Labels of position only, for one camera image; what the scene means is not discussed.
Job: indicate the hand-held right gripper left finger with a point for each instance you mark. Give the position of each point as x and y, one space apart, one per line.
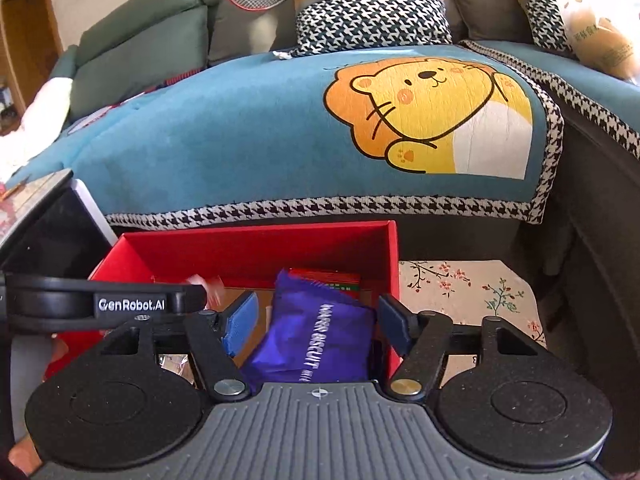
240 322

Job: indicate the grey sofa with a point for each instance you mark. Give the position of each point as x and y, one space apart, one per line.
600 260

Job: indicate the red cardboard box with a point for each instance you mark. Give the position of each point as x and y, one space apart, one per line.
250 250

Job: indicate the white cloth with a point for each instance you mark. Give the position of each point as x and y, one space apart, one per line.
40 110

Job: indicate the grey sofa cushion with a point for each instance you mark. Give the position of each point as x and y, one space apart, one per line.
480 0
250 30

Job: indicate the floral cloth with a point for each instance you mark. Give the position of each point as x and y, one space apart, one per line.
450 310

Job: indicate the red and green snack packet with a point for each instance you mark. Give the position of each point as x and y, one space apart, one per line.
330 280

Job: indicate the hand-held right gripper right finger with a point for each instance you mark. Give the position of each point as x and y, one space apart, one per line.
395 322

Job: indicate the wooden door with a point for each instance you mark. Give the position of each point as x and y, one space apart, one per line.
30 35

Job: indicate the white plastic bag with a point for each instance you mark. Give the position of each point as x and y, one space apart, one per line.
600 35

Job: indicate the crumpled white tissue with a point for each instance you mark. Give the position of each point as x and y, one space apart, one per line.
281 55

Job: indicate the black device with silver edge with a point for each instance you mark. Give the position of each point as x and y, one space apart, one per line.
55 230

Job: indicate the large green sofa cushion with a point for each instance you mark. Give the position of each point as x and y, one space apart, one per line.
140 60

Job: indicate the teal houndstooth trim sofa cover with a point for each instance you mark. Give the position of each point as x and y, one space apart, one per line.
600 90

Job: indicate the blue lion print blanket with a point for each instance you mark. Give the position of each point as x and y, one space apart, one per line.
225 135

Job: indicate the silver packet with food picture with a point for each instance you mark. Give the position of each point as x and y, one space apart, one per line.
176 364

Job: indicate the green upper sofa cushion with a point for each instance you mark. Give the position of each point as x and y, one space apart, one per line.
145 5

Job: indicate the purple snack packet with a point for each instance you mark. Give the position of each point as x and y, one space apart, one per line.
310 340

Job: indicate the small orange houndstooth pillow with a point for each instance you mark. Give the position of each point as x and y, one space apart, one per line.
542 15

